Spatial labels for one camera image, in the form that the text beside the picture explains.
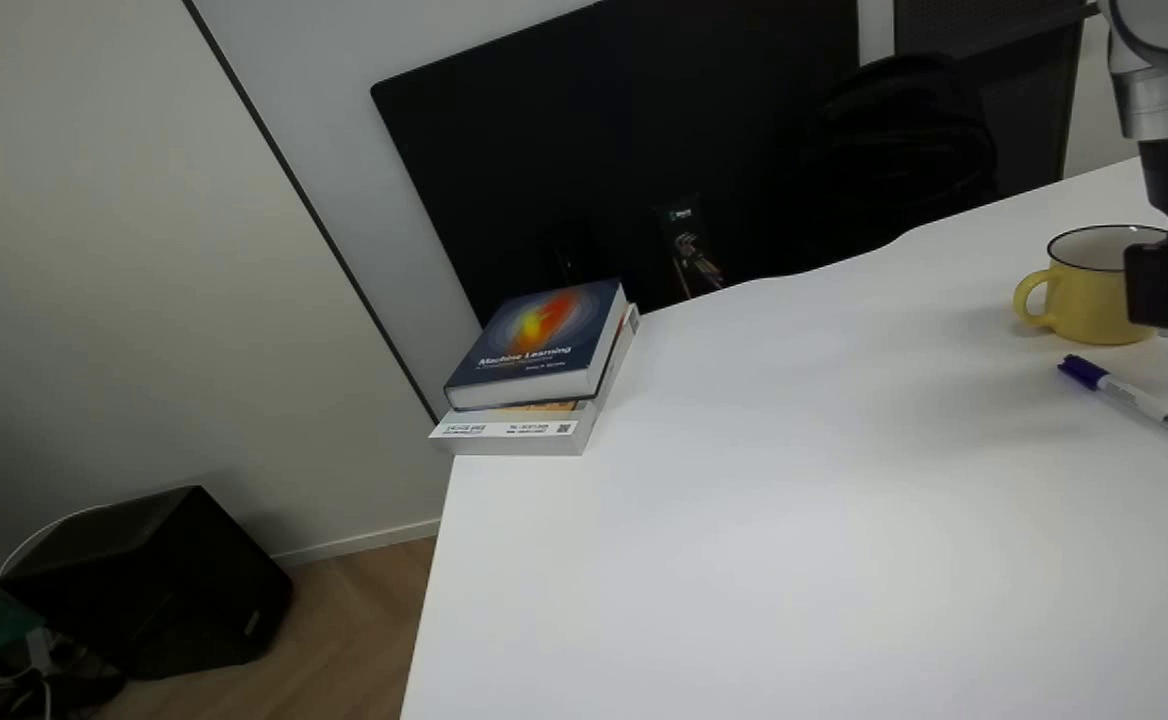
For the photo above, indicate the blue book orange cover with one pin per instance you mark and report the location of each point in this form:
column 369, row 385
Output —
column 547, row 345

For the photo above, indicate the yellow enamel cup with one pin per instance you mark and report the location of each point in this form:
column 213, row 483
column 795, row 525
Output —
column 1081, row 289

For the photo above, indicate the black office chair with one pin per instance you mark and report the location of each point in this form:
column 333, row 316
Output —
column 897, row 147

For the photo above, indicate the white book underneath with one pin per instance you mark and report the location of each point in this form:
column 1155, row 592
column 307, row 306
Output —
column 537, row 428

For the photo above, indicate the black monitor panel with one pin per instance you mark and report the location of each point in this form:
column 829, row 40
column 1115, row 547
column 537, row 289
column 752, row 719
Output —
column 559, row 155

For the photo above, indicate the white marker blue cap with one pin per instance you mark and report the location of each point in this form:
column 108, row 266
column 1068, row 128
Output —
column 1115, row 388

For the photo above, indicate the black box on floor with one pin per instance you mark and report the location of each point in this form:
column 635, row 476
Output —
column 159, row 587

